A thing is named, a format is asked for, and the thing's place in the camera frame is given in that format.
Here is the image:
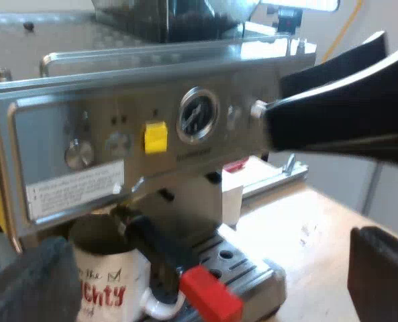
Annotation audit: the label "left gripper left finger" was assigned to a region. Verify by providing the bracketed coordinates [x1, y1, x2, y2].
[0, 235, 83, 322]

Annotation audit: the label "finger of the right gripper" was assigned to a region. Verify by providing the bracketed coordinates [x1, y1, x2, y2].
[280, 30, 387, 102]
[264, 42, 398, 168]

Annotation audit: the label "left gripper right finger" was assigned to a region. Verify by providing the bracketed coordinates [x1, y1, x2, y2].
[347, 225, 398, 322]

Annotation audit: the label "white mug red black print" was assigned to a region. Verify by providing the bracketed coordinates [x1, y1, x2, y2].
[67, 213, 186, 320]

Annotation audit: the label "steel espresso machine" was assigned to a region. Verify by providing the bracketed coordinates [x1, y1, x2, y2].
[0, 33, 317, 322]

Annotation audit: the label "clear bean box dark lid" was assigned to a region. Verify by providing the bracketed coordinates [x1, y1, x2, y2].
[91, 0, 262, 44]

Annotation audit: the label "yellow cable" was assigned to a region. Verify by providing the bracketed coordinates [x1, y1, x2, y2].
[321, 0, 364, 63]

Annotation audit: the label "aluminium rail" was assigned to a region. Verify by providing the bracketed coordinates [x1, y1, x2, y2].
[242, 154, 309, 199]

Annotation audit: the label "filter holder with red-ended handle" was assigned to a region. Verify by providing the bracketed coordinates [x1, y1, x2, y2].
[113, 203, 245, 322]

